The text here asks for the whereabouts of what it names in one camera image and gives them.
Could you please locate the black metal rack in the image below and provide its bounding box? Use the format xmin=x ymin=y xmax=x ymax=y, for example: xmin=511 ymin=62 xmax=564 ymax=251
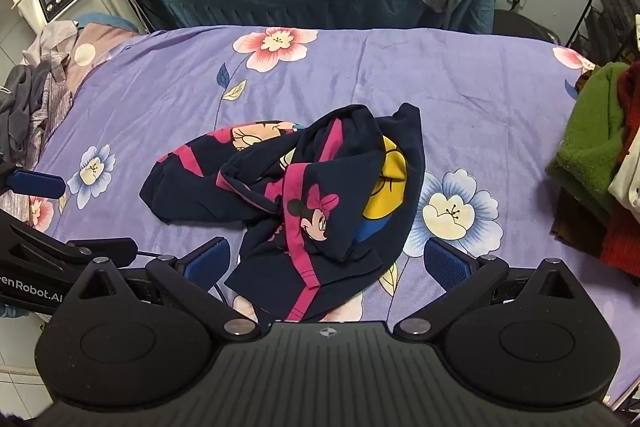
xmin=565 ymin=0 xmax=640 ymax=68

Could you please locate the white garment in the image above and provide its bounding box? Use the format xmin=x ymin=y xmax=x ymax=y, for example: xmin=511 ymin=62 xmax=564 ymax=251
xmin=607 ymin=142 xmax=640 ymax=224

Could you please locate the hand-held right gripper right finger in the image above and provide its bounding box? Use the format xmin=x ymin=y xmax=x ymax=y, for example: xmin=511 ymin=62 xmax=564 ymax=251
xmin=392 ymin=237 xmax=584 ymax=341

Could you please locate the black stool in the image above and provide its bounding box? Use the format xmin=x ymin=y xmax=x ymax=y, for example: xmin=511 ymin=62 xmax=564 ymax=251
xmin=492 ymin=9 xmax=564 ymax=46

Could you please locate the navy cartoon print garment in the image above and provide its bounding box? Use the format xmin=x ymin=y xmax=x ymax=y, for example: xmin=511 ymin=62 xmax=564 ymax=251
xmin=139 ymin=103 xmax=427 ymax=323

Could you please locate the red garment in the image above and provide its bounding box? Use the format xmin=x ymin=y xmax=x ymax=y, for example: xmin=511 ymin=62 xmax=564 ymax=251
xmin=599 ymin=61 xmax=640 ymax=279

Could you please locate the purple floral bedsheet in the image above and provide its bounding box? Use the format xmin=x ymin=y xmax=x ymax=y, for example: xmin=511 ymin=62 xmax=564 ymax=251
xmin=30 ymin=26 xmax=640 ymax=410

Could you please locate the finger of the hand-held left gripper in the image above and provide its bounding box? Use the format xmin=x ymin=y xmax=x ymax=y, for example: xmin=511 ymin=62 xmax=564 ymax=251
xmin=0 ymin=169 xmax=67 ymax=200
xmin=66 ymin=237 xmax=139 ymax=269

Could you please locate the pile of grey clothes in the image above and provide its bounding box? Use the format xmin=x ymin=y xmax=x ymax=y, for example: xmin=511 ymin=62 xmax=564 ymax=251
xmin=0 ymin=21 xmax=78 ymax=170

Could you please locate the green knitted sweater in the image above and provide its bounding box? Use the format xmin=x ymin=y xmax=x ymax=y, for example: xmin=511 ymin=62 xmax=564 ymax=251
xmin=545 ymin=62 xmax=632 ymax=219

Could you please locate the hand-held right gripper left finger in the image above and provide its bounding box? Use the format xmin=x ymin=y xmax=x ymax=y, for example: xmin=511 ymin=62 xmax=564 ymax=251
xmin=64 ymin=237 xmax=263 ymax=341

